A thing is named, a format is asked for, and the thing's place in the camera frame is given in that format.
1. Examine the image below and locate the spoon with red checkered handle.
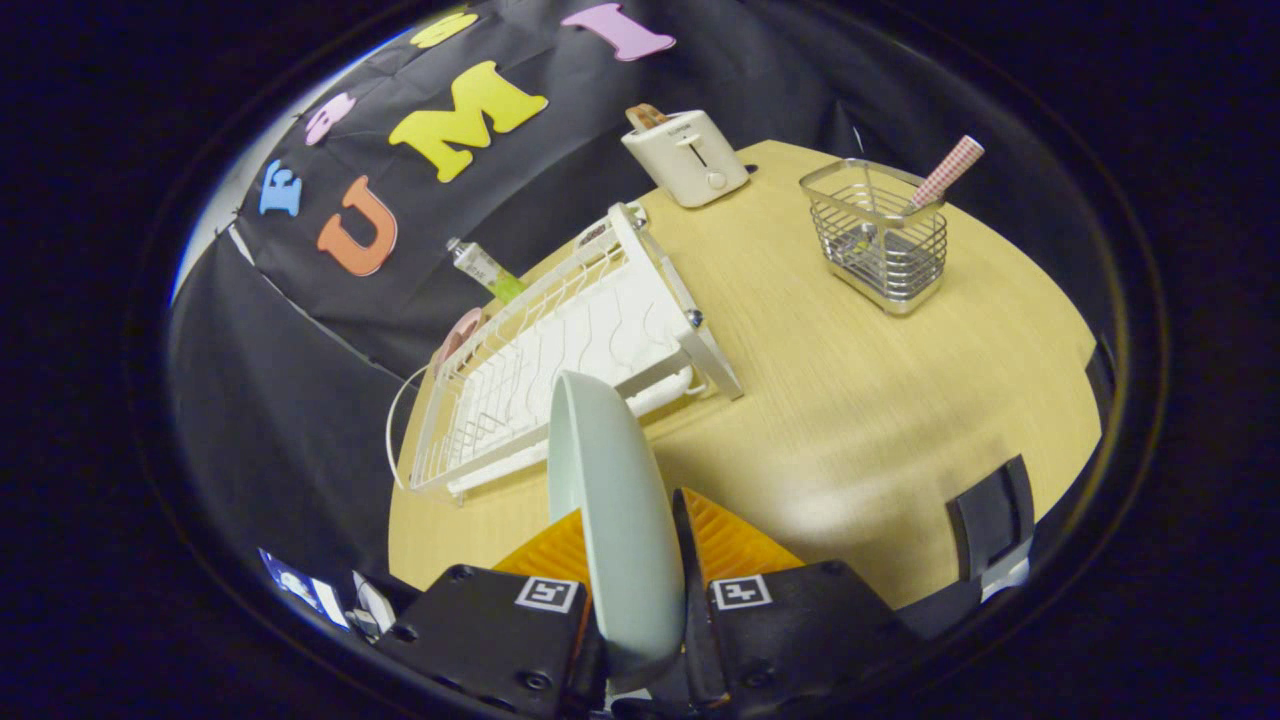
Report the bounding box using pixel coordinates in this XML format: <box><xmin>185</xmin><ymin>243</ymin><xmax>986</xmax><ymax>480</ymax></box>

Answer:
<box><xmin>850</xmin><ymin>135</ymin><xmax>986</xmax><ymax>251</ymax></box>

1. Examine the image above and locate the metal wire basket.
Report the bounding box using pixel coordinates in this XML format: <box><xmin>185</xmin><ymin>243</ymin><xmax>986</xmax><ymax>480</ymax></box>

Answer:
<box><xmin>799</xmin><ymin>158</ymin><xmax>949</xmax><ymax>317</ymax></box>

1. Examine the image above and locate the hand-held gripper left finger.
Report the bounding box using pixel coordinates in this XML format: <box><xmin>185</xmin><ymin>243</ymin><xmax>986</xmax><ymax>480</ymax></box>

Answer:
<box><xmin>372</xmin><ymin>508</ymin><xmax>609</xmax><ymax>719</ymax></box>

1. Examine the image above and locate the white toaster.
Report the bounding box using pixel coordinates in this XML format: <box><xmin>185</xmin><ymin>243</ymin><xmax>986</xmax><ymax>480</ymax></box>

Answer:
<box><xmin>621</xmin><ymin>109</ymin><xmax>751</xmax><ymax>209</ymax></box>

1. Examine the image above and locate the pink plate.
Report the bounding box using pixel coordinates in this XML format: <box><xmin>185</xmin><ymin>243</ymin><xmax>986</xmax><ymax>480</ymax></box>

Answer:
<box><xmin>437</xmin><ymin>307</ymin><xmax>486</xmax><ymax>371</ymax></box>

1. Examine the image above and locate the pale green plate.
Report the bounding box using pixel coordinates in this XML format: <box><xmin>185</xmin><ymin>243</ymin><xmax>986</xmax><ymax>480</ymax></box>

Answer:
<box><xmin>547</xmin><ymin>370</ymin><xmax>687</xmax><ymax>693</ymax></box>

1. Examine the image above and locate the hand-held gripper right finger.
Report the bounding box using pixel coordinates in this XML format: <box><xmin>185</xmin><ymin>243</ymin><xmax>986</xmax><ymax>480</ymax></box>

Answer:
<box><xmin>670</xmin><ymin>487</ymin><xmax>926</xmax><ymax>719</ymax></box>

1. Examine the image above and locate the small device on stand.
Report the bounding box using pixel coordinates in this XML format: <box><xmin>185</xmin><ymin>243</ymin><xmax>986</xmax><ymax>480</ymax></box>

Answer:
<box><xmin>350</xmin><ymin>572</ymin><xmax>396</xmax><ymax>636</ymax></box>

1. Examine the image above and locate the white wire dish rack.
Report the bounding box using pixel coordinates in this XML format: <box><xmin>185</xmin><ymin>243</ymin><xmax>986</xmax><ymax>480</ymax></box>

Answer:
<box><xmin>385</xmin><ymin>202</ymin><xmax>746</xmax><ymax>501</ymax></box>

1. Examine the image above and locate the clear bottle with green drink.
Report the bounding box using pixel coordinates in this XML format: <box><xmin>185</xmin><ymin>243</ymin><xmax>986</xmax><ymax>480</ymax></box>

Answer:
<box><xmin>446</xmin><ymin>237</ymin><xmax>528</xmax><ymax>304</ymax></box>

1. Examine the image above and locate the computer monitor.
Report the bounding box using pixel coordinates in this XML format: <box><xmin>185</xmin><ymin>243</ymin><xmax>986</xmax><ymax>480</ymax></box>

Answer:
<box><xmin>258</xmin><ymin>548</ymin><xmax>351</xmax><ymax>631</ymax></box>

